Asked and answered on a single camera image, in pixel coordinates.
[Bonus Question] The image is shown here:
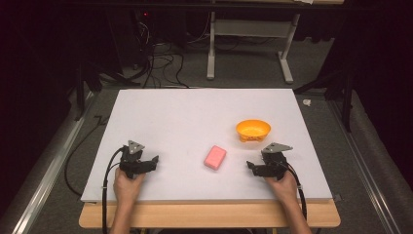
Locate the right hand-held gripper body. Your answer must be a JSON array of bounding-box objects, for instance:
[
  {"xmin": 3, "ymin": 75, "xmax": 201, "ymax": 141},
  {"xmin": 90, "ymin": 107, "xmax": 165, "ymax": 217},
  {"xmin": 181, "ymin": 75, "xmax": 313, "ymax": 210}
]
[{"xmin": 260, "ymin": 141, "xmax": 294, "ymax": 181}]

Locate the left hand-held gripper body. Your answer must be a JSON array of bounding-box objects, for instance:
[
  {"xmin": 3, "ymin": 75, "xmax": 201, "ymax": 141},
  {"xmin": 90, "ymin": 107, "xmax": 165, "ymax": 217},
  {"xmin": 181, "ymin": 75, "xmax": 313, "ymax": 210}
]
[{"xmin": 118, "ymin": 139, "xmax": 151, "ymax": 179}]

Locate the orange plastic bowl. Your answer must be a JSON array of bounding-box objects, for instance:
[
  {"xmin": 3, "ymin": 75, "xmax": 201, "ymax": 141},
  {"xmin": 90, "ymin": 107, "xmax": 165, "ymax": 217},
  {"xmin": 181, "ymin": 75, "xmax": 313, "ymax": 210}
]
[{"xmin": 236, "ymin": 119, "xmax": 272, "ymax": 143}]

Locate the pink soap bar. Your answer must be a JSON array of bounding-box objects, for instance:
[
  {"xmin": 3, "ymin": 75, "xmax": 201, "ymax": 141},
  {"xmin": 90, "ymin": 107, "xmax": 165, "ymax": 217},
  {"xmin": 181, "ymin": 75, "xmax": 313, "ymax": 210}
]
[{"xmin": 204, "ymin": 144, "xmax": 228, "ymax": 171}]

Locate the person's left hand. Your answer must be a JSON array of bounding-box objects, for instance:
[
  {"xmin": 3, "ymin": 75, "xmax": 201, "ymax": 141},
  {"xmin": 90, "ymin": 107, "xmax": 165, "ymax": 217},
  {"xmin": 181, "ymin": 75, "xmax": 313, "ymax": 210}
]
[{"xmin": 112, "ymin": 168, "xmax": 147, "ymax": 207}]

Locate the person's right hand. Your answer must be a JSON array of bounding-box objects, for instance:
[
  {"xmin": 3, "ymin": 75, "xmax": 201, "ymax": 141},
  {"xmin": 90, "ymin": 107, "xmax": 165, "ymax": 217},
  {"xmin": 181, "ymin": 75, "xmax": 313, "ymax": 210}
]
[{"xmin": 264, "ymin": 170, "xmax": 300, "ymax": 207}]

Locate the white table board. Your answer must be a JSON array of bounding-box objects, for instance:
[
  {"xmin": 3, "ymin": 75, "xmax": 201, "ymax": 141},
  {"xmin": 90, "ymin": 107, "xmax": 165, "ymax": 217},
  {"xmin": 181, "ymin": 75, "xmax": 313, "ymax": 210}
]
[{"xmin": 80, "ymin": 88, "xmax": 334, "ymax": 204}]

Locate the wooden table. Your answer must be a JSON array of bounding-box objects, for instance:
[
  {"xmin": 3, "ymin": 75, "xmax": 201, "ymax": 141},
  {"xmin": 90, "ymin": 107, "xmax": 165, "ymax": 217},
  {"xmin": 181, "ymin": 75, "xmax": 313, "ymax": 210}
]
[{"xmin": 78, "ymin": 198, "xmax": 342, "ymax": 229}]

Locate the black metal stand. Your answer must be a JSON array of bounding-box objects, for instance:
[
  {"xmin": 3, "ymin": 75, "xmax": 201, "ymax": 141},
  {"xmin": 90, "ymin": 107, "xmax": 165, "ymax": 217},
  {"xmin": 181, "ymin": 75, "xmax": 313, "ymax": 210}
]
[
  {"xmin": 73, "ymin": 59, "xmax": 142, "ymax": 122},
  {"xmin": 292, "ymin": 38, "xmax": 356, "ymax": 134}
]

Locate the dark computer tower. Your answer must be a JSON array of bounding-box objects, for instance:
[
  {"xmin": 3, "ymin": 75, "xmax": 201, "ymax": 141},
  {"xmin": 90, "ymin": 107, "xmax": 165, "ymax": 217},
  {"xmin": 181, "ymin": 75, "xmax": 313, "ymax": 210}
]
[{"xmin": 132, "ymin": 9, "xmax": 156, "ymax": 71}]

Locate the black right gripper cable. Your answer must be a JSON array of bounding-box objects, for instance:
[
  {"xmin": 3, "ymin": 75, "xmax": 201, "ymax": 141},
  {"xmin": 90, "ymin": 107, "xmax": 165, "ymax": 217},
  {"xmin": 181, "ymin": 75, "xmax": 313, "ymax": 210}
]
[{"xmin": 285, "ymin": 161, "xmax": 308, "ymax": 222}]

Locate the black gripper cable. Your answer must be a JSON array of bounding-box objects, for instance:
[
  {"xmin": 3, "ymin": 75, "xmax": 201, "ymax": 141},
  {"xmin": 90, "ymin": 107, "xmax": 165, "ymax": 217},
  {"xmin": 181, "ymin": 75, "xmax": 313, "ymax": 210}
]
[
  {"xmin": 101, "ymin": 146, "xmax": 127, "ymax": 234},
  {"xmin": 285, "ymin": 161, "xmax": 308, "ymax": 222}
]

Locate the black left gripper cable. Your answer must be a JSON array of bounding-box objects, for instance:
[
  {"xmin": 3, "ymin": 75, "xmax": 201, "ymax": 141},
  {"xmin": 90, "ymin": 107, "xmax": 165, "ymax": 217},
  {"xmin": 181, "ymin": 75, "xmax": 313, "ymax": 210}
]
[{"xmin": 101, "ymin": 146, "xmax": 127, "ymax": 234}]

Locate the thin black floor cable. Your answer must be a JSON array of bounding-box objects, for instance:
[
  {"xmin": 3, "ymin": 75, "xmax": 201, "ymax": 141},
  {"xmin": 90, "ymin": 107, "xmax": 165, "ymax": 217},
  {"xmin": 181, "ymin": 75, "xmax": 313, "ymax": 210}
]
[{"xmin": 63, "ymin": 114, "xmax": 111, "ymax": 198}]

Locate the aluminium floor rail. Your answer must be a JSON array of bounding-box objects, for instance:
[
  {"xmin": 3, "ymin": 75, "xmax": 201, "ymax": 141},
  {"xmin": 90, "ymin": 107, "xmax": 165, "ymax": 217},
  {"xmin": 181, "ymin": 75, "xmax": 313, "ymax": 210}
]
[
  {"xmin": 0, "ymin": 90, "xmax": 98, "ymax": 234},
  {"xmin": 326, "ymin": 99, "xmax": 405, "ymax": 234}
]

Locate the tangle of black floor cables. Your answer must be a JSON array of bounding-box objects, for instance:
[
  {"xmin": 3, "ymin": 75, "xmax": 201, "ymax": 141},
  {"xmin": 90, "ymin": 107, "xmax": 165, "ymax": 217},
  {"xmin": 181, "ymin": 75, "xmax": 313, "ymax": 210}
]
[{"xmin": 131, "ymin": 19, "xmax": 191, "ymax": 90}]

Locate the white metal desk frame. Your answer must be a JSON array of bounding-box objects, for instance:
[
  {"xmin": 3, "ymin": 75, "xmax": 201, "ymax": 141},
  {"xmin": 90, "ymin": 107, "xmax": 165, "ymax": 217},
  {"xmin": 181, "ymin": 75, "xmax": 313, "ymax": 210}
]
[{"xmin": 206, "ymin": 11, "xmax": 302, "ymax": 85}]

